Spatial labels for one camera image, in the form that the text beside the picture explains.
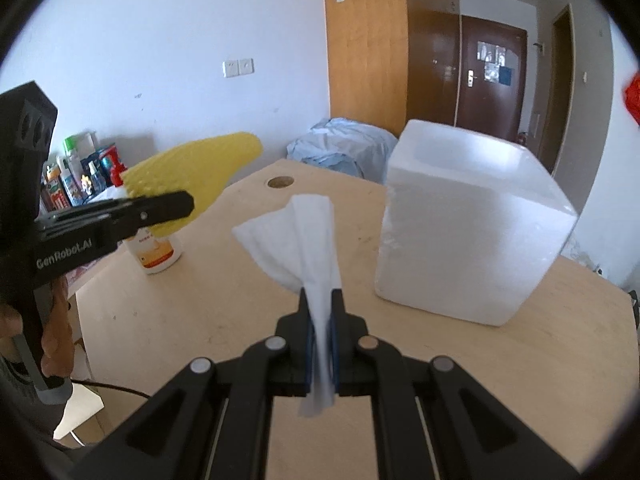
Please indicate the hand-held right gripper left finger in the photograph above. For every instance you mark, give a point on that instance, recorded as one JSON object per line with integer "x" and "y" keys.
{"x": 307, "y": 362}

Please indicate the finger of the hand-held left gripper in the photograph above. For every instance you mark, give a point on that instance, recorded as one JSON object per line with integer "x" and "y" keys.
{"x": 160, "y": 207}

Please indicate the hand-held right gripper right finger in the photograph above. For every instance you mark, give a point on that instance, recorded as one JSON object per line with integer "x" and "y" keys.
{"x": 335, "y": 357}

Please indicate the yellow dish cloth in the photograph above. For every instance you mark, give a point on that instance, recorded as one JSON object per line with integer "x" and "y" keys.
{"x": 200, "y": 160}

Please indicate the white tissue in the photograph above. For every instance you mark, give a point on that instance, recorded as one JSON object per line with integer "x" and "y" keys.
{"x": 305, "y": 240}

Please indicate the white foam box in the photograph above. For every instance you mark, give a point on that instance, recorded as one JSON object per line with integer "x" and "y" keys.
{"x": 465, "y": 220}

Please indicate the person's left hand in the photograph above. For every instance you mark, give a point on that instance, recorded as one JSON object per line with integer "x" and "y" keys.
{"x": 59, "y": 330}

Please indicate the cluster of toiletry bottles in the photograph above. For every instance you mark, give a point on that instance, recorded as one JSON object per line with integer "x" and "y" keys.
{"x": 75, "y": 175}

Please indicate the white pump bottle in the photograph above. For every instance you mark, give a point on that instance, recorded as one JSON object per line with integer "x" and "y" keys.
{"x": 157, "y": 255}

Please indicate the person's grey shirt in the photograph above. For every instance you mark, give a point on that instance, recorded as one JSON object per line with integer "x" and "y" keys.
{"x": 20, "y": 400}

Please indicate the wooden wardrobe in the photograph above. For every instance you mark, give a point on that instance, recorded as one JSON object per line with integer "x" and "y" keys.
{"x": 365, "y": 60}

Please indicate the dark brown door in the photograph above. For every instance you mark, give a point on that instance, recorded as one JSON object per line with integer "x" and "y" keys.
{"x": 492, "y": 110}

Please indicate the blue and white door notice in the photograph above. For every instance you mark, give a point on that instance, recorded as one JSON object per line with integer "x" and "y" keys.
{"x": 500, "y": 74}

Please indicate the wooden side doorway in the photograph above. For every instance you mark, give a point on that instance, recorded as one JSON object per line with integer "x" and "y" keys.
{"x": 562, "y": 110}

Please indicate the silver paper on door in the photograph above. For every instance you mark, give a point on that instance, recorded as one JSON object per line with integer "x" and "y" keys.
{"x": 490, "y": 52}

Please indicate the red hanging bags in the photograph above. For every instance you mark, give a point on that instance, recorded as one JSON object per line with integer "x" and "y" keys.
{"x": 634, "y": 100}

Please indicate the white double wall socket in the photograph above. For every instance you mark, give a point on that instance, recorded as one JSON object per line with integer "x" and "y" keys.
{"x": 238, "y": 67}

